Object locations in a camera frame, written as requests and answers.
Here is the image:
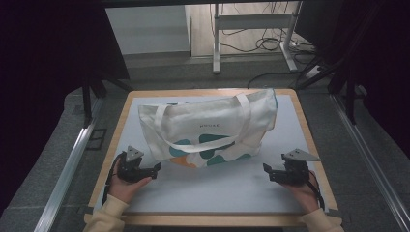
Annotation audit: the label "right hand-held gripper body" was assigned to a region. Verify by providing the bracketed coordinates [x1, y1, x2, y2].
[271, 148, 322, 187]

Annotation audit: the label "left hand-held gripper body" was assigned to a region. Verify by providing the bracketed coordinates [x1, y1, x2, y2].
[116, 145, 157, 184]

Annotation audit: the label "white canvas tote bag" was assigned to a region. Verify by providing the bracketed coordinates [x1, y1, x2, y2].
[137, 88, 278, 169]

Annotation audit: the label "person's left hand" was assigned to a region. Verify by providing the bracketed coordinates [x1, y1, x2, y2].
[107, 159, 153, 205]

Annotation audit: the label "person's right hand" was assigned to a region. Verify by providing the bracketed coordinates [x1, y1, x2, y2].
[283, 170, 321, 215]

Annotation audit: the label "wooden framed work board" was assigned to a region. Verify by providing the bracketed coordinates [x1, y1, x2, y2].
[102, 94, 331, 216]

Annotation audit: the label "black metal stand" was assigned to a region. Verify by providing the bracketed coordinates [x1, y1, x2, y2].
[294, 56, 361, 126]
[80, 72, 133, 129]

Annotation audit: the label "white power strip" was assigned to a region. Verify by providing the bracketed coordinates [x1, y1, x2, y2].
[288, 39, 316, 53]

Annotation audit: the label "dark curtain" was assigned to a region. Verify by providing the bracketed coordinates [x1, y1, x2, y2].
[0, 0, 131, 220]
[294, 0, 410, 160]

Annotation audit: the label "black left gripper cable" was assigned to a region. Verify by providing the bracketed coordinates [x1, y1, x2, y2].
[101, 152, 128, 208]

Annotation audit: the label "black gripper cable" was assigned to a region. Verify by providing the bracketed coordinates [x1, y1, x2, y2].
[306, 169, 326, 211]
[101, 152, 128, 208]

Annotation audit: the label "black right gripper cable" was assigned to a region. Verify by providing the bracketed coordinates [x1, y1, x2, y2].
[306, 169, 326, 211]

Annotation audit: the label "silver metal floor rail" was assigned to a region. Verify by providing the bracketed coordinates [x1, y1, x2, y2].
[330, 92, 410, 232]
[33, 96, 104, 232]

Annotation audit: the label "black floor cables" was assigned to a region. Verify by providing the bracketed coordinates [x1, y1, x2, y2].
[209, 1, 327, 90]

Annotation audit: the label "white metal desk frame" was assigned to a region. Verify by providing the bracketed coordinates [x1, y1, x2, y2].
[212, 1, 305, 75]

